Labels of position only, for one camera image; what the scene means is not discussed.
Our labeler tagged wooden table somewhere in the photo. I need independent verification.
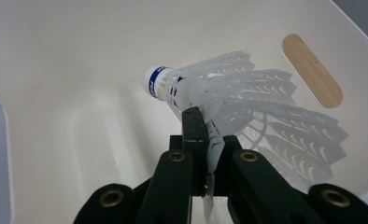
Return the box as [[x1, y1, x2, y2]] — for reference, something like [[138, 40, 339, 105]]
[[281, 33, 344, 109]]

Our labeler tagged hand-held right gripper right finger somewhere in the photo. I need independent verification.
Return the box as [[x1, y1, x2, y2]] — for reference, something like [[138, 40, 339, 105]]
[[214, 133, 244, 197]]

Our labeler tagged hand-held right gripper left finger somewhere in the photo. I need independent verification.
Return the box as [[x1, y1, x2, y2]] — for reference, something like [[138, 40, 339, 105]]
[[169, 106, 210, 197]]

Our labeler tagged white shuttlecock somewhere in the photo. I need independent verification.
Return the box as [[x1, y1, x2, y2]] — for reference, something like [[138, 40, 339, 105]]
[[172, 68, 298, 125], [200, 102, 350, 224], [142, 50, 256, 110]]

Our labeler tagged white plastic storage bin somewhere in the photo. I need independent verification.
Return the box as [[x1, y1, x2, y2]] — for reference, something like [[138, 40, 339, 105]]
[[0, 0, 368, 224]]

